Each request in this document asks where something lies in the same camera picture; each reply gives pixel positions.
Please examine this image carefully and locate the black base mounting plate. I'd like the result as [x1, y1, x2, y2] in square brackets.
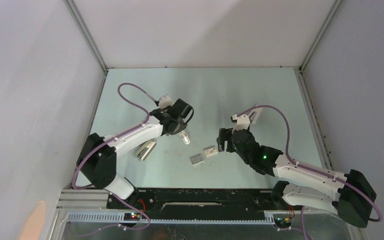
[106, 188, 289, 222]

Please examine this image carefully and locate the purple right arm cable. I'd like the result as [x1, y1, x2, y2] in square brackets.
[238, 104, 384, 223]

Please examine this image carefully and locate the white slotted cable duct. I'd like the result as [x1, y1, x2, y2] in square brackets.
[66, 211, 275, 225]

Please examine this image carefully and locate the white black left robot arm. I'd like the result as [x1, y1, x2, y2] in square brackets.
[75, 96, 194, 208]

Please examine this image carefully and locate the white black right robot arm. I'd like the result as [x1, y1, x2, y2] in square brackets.
[216, 128, 377, 228]

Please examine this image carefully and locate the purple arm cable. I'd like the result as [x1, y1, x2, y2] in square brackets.
[238, 104, 384, 223]
[71, 82, 166, 190]

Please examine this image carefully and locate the white staple box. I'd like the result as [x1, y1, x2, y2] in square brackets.
[204, 146, 219, 158]

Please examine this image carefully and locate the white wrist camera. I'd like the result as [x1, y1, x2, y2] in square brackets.
[230, 114, 251, 133]
[158, 94, 174, 109]

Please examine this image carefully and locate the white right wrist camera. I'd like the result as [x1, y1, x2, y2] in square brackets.
[230, 114, 251, 133]

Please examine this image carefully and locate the white small stapler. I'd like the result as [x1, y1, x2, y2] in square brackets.
[179, 130, 191, 145]

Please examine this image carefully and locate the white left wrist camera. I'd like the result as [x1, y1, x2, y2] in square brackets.
[158, 94, 174, 109]

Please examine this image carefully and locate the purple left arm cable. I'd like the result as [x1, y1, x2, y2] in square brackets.
[71, 82, 166, 190]

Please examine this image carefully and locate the white open stapler right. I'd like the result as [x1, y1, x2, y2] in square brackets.
[248, 106, 263, 125]

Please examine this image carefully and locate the grey staple strip block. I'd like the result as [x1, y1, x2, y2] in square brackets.
[190, 154, 204, 166]

